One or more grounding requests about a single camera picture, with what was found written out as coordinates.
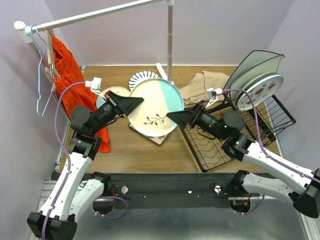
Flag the square leaf pattern plate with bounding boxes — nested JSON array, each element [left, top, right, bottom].
[[128, 123, 170, 146]]

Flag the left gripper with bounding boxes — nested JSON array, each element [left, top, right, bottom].
[[90, 90, 144, 135]]

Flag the orange garment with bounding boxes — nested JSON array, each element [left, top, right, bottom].
[[51, 36, 111, 154]]

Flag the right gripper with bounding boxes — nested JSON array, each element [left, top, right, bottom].
[[167, 99, 227, 141]]

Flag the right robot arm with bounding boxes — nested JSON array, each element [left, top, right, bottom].
[[166, 103, 320, 219]]

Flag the black mounting rail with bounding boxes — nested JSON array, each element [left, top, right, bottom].
[[82, 172, 293, 210]]

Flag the cream and teal plate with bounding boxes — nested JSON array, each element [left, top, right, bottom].
[[128, 78, 185, 137]]

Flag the large square green plate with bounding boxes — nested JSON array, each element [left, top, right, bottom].
[[221, 49, 286, 95]]

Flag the black wire dish rack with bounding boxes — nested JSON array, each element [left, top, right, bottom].
[[180, 93, 296, 173]]

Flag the wooden clip hanger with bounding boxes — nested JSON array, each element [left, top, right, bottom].
[[44, 30, 61, 79]]

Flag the blue striped white plate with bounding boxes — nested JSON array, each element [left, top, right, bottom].
[[128, 70, 159, 91]]

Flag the white blue rimmed plate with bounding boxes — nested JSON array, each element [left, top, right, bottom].
[[235, 72, 284, 111]]

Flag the cream round plate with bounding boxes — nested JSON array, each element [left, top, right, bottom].
[[96, 86, 130, 109]]

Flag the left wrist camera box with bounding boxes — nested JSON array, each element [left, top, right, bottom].
[[85, 77, 106, 100]]

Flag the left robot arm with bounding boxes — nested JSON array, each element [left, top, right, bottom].
[[27, 91, 144, 240]]

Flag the blue wire hanger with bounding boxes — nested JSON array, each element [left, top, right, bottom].
[[30, 24, 53, 118]]

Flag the white clothes rack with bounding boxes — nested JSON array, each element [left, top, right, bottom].
[[13, 0, 175, 83]]

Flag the beige cloth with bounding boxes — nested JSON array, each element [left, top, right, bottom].
[[179, 70, 230, 105]]

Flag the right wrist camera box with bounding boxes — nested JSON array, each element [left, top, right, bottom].
[[205, 87, 223, 109]]

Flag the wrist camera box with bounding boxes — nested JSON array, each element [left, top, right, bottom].
[[85, 77, 106, 100], [205, 87, 223, 109]]

